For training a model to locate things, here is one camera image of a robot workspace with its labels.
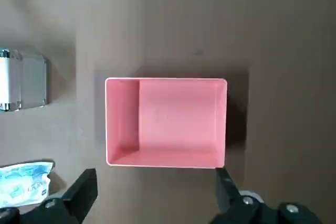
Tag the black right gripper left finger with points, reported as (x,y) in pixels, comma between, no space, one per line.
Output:
(65,208)

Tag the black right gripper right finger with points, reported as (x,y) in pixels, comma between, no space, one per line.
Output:
(236,208)

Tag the silver aluminium case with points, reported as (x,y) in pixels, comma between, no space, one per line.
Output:
(31,82)

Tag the pink plastic box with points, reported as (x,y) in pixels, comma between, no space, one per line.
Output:
(170,119)

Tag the new mask packet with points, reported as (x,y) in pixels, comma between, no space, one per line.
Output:
(21,182)

